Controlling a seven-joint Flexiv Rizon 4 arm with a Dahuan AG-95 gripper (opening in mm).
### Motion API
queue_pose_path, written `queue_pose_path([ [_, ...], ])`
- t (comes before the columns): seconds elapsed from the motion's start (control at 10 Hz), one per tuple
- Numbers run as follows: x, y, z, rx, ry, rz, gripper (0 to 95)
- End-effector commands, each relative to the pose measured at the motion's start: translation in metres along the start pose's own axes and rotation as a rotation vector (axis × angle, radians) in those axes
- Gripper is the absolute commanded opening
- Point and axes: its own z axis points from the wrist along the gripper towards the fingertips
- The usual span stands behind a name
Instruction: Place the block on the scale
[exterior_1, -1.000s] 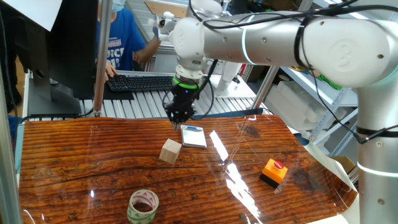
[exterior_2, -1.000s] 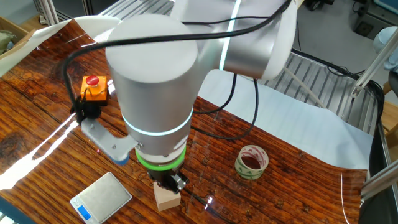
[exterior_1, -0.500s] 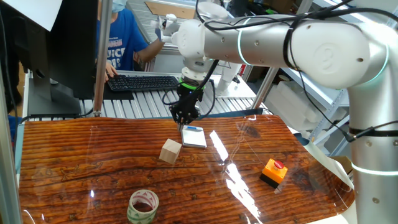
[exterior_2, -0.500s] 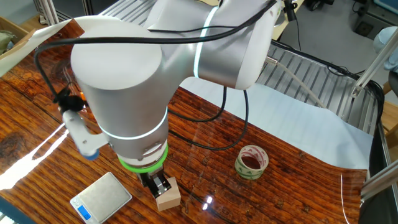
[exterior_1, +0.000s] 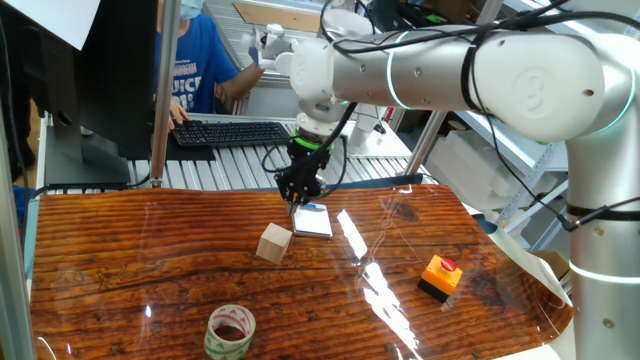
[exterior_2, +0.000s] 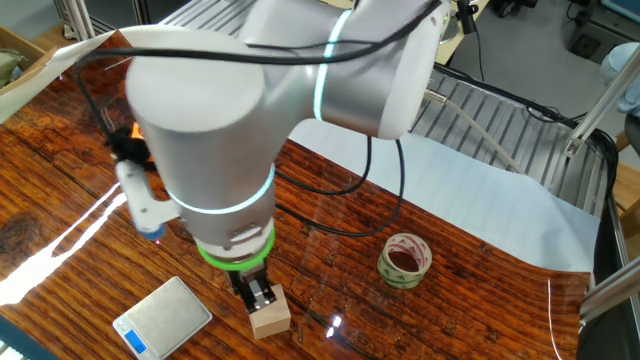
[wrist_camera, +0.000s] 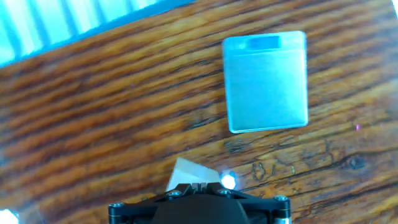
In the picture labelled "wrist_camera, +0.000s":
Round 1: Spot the wood grain vinyl sheet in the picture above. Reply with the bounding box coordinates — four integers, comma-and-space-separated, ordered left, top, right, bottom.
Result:
0, 0, 398, 224

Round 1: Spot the light wooden block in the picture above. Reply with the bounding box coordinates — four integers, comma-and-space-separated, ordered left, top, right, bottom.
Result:
165, 157, 222, 192

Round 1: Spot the silver digital pocket scale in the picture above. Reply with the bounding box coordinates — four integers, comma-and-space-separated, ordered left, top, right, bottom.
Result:
221, 30, 310, 134

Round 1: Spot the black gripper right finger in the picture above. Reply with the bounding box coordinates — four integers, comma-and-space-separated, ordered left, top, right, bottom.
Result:
206, 182, 292, 224

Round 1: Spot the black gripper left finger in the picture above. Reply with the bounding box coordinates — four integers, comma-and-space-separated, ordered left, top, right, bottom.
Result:
108, 182, 193, 224

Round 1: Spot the aluminium slat workbench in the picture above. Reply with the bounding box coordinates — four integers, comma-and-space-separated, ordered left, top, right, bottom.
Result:
0, 0, 195, 68

